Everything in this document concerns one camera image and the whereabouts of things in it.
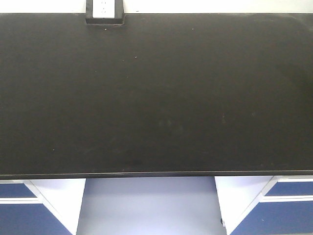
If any blue left bench cabinet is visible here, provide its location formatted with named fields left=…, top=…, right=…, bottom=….
left=0, top=179, right=86, bottom=235

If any blue right bench cabinet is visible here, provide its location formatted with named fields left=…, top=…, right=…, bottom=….
left=215, top=176, right=313, bottom=235

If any blue bench cabinet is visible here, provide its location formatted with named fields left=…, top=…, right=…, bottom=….
left=0, top=179, right=86, bottom=235
left=215, top=176, right=313, bottom=235

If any black framed power outlet box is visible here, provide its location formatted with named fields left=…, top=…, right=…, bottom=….
left=86, top=0, right=125, bottom=24

